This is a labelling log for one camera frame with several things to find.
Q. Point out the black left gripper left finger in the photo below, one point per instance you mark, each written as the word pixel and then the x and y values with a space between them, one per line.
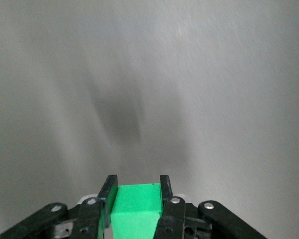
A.
pixel 89 219

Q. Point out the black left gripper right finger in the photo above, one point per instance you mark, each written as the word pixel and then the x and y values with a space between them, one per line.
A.
pixel 173 219

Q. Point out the green cube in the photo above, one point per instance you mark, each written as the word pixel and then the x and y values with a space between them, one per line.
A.
pixel 137 199

